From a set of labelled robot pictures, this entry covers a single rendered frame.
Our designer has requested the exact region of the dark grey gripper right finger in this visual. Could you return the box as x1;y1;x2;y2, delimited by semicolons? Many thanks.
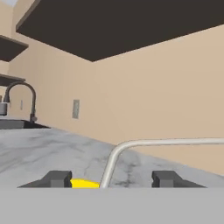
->
151;171;207;189

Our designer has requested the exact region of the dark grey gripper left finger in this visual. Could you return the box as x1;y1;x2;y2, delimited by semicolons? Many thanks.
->
17;171;73;189

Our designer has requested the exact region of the yellow round object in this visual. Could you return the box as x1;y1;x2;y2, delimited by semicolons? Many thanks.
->
69;178;102;189

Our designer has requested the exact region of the dark sink basin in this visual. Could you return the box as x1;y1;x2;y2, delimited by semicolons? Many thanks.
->
0;119;51;130

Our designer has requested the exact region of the dark curved tap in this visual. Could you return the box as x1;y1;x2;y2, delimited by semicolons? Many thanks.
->
3;81;39;123

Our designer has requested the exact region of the grey metal pot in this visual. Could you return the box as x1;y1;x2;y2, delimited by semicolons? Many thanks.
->
0;101;8;116

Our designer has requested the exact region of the silver bent metal handle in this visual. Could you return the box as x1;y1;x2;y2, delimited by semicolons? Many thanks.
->
99;137;224;189

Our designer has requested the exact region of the grey wall socket plate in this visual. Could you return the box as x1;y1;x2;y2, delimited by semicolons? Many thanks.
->
72;99;81;120

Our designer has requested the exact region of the dark brown wall shelf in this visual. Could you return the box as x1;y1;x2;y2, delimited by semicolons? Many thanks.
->
0;73;26;88
0;34;30;63

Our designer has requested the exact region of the dark brown wall cupboard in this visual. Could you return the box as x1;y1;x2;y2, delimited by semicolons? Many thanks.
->
15;0;224;63

